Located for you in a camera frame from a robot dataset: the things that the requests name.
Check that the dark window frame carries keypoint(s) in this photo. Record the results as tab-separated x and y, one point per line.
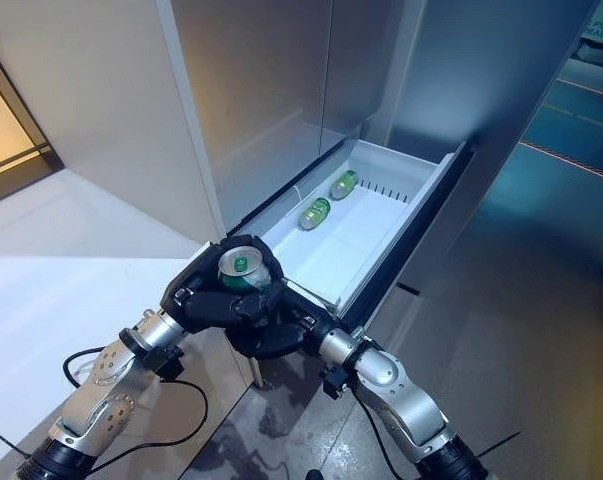
16	130

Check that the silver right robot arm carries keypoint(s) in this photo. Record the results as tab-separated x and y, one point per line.
401	385

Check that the tall silver side cabinet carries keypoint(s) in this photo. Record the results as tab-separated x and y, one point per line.
481	75

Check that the black left robot foot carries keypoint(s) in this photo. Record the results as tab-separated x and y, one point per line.
315	475

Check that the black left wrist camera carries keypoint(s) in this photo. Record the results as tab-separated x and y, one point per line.
168	365

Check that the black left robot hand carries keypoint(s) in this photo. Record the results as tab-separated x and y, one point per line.
211	305

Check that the white counter cabinet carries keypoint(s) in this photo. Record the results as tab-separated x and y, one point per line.
56	300

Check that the stainless steel fridge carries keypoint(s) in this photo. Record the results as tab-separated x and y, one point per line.
261	100

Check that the green drink can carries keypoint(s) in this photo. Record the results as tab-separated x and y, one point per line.
315	214
345	184
241	270

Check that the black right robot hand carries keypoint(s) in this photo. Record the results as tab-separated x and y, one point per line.
276	340

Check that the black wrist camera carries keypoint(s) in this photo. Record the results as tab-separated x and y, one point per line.
168	365
336	382

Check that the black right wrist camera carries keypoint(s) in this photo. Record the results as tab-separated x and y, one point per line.
336	382

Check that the fridge drawer with white tray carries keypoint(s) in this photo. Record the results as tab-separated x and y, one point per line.
371	235

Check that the black zip tie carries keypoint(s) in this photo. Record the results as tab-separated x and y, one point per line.
13	442
501	442

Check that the tall white cabinet panel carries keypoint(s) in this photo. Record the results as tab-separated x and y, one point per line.
106	100

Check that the white banner with lettering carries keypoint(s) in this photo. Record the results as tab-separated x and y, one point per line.
601	40

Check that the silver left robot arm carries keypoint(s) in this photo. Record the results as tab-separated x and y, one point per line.
106	390

